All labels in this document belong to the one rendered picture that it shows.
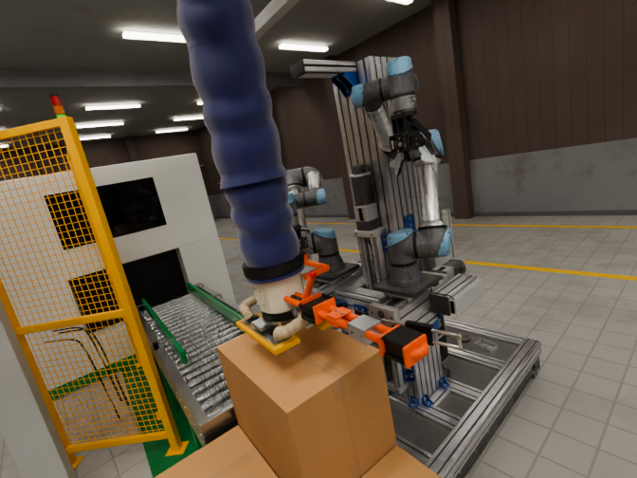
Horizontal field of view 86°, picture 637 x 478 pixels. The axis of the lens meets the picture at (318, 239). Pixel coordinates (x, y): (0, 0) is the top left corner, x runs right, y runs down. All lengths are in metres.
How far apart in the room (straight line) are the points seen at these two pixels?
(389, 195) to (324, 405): 0.97
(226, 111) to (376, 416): 1.15
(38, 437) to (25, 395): 0.24
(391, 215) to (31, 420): 2.05
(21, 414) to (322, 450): 1.60
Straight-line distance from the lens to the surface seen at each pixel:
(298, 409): 1.13
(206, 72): 1.17
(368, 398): 1.32
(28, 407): 2.37
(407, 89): 1.13
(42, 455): 2.49
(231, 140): 1.13
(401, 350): 0.81
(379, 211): 1.73
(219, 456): 1.71
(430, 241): 1.46
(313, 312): 1.05
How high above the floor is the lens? 1.62
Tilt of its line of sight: 13 degrees down
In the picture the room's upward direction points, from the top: 11 degrees counter-clockwise
